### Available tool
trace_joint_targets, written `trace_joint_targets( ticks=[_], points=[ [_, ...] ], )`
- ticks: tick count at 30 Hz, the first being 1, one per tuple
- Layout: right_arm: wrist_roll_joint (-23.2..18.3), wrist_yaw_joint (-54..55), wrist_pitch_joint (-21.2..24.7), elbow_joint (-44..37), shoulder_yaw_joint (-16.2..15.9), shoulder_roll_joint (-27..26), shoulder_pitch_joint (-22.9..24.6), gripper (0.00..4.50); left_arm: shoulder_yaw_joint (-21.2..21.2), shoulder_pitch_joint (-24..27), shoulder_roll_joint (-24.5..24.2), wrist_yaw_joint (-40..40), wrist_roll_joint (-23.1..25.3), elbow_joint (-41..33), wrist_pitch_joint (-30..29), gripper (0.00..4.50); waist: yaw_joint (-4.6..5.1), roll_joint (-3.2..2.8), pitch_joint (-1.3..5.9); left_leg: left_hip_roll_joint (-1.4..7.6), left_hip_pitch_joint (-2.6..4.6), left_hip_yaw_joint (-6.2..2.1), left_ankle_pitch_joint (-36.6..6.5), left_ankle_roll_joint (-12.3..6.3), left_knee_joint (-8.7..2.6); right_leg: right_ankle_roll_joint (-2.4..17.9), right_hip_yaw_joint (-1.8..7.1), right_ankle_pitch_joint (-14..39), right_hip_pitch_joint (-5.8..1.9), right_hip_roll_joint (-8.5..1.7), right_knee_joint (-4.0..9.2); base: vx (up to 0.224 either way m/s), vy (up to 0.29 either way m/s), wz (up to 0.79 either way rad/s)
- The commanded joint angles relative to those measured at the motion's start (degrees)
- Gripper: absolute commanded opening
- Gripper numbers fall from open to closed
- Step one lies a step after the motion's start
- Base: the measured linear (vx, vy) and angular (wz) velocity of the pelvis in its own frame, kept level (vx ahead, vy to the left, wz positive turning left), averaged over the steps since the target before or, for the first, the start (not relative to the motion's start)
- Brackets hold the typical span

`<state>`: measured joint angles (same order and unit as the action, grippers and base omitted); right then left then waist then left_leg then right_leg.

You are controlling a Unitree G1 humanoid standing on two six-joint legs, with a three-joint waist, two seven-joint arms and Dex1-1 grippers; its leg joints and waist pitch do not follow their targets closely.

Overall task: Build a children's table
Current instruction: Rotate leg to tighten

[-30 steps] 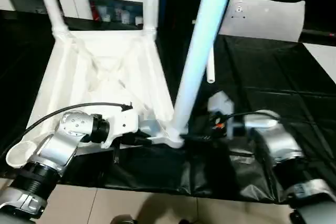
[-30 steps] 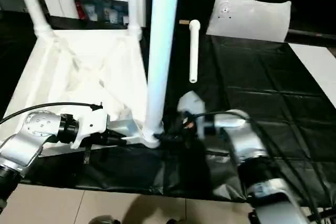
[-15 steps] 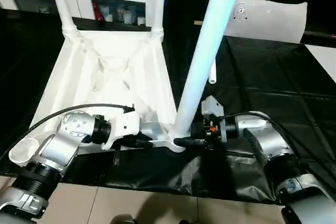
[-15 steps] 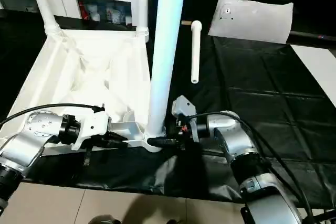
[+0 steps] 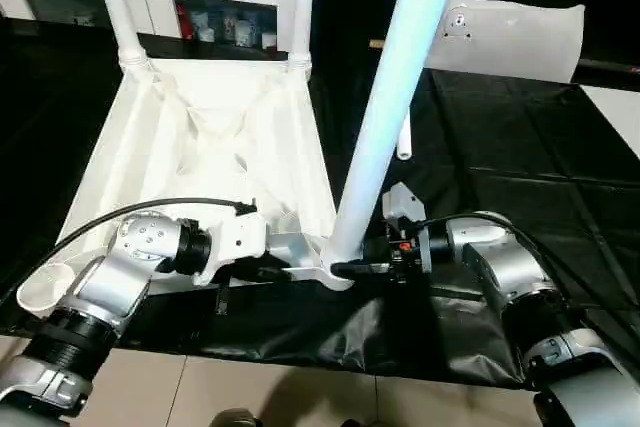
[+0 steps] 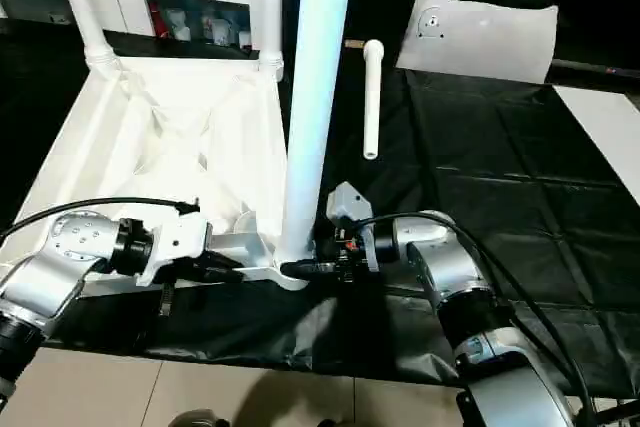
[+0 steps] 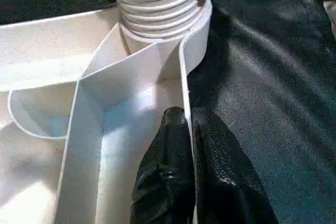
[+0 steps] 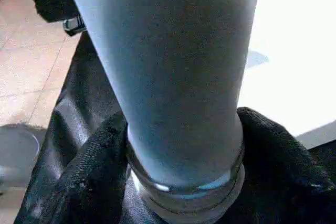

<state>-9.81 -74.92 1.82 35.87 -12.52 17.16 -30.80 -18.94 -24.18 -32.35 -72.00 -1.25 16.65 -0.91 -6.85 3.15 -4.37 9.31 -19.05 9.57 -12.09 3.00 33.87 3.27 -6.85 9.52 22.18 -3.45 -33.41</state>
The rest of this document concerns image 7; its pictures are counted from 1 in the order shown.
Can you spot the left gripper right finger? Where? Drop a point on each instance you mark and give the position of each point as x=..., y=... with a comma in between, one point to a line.
x=231, y=182

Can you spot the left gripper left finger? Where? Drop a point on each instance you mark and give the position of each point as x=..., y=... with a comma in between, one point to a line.
x=165, y=182

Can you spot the black work mat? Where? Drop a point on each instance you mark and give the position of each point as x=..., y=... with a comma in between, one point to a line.
x=273, y=87

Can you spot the white plastic table top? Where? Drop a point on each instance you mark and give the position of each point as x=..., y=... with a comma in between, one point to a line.
x=47, y=40

